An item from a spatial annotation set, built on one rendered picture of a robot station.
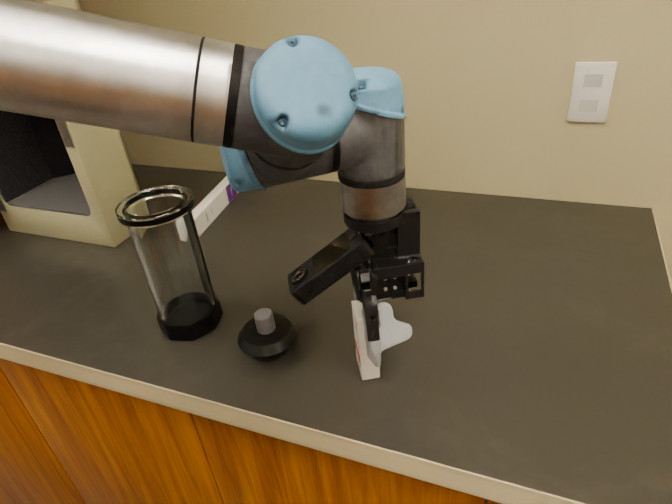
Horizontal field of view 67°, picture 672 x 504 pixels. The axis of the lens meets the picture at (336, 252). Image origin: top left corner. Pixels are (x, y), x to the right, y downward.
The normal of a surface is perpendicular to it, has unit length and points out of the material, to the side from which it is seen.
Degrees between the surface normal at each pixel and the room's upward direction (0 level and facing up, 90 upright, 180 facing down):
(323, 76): 59
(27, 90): 101
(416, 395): 1
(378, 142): 90
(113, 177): 90
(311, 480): 90
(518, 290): 0
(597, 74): 90
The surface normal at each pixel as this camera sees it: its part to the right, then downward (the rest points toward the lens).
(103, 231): -0.37, 0.53
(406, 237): 0.15, 0.52
